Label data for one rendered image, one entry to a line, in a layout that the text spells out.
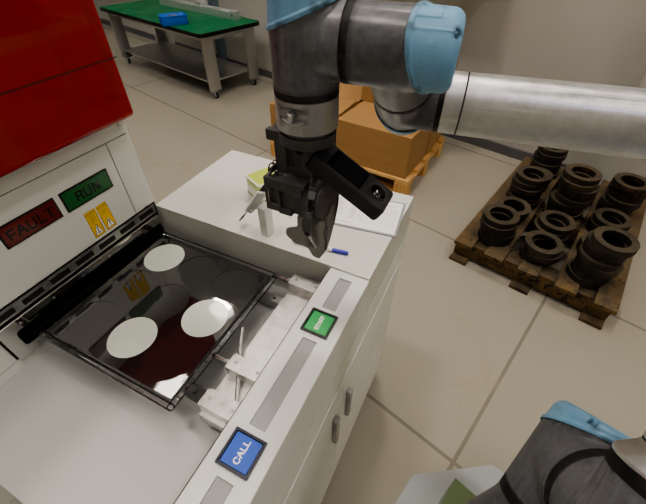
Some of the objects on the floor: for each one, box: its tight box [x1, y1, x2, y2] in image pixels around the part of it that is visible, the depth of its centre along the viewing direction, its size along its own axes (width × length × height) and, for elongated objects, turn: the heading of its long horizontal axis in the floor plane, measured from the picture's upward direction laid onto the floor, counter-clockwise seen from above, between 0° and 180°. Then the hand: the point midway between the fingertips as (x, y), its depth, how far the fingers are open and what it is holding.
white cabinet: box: [273, 237, 406, 504], centre depth 119 cm, size 64×96×82 cm, turn 154°
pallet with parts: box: [449, 146, 646, 330], centre depth 224 cm, size 87×132×45 cm, turn 139°
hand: (323, 252), depth 58 cm, fingers closed
